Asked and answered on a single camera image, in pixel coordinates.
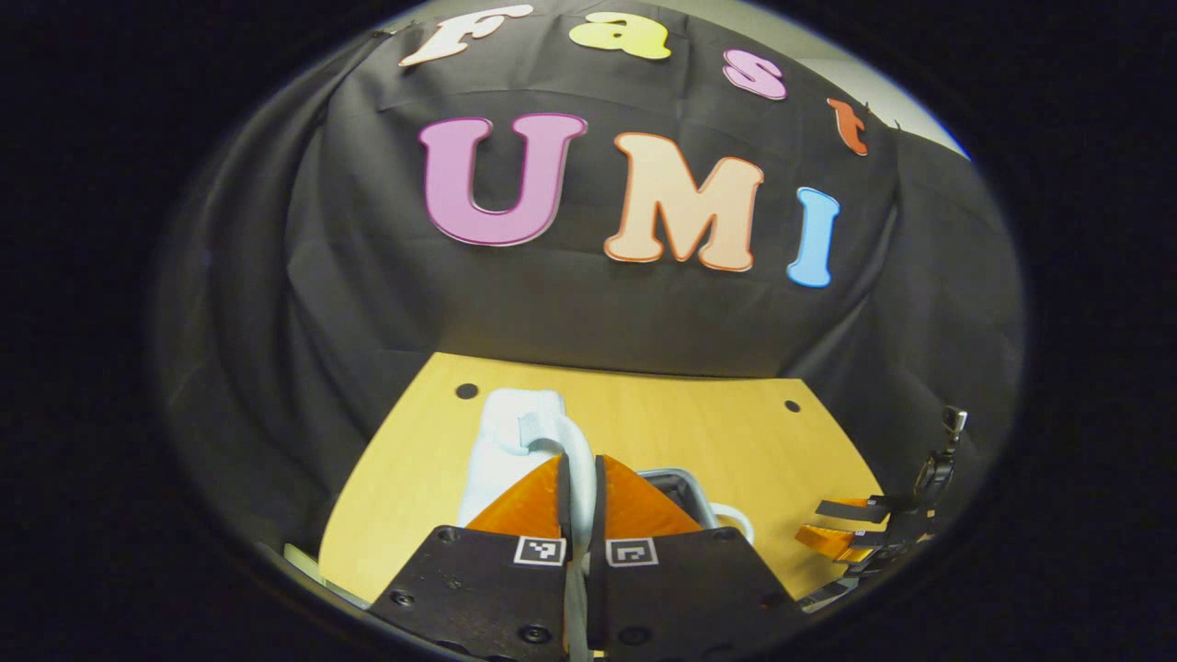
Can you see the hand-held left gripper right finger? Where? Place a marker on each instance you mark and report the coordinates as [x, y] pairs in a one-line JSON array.
[[598, 506]]

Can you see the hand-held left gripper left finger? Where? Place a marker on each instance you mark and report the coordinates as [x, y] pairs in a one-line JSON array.
[[565, 506]]

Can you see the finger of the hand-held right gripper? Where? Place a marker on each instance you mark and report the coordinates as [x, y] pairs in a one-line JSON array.
[[832, 542], [851, 510]]

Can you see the light blue suitcase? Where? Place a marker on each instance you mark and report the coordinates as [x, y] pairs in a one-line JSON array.
[[515, 460]]

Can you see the black backdrop cloth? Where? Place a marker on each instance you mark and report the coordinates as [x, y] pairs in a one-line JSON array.
[[570, 313]]

